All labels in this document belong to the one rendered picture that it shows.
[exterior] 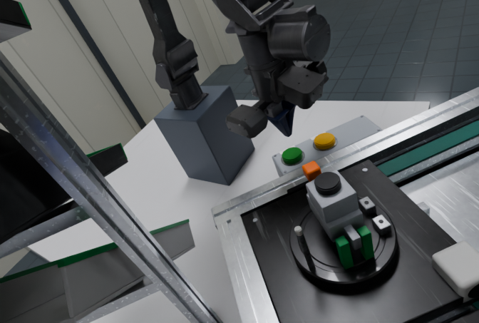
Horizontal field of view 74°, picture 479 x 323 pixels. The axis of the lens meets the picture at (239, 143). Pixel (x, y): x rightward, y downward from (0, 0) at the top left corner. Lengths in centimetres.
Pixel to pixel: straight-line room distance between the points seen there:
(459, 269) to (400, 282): 6
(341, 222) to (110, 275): 25
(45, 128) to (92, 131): 257
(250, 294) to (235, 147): 39
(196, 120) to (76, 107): 213
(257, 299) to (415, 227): 23
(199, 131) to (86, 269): 45
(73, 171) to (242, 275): 32
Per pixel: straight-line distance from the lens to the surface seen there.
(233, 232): 56
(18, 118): 25
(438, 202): 59
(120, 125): 295
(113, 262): 33
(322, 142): 63
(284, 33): 43
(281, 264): 48
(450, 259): 45
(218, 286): 63
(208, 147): 70
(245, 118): 47
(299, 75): 48
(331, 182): 38
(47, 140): 25
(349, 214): 40
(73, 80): 274
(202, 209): 76
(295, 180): 59
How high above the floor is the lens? 137
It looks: 35 degrees down
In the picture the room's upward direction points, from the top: 23 degrees counter-clockwise
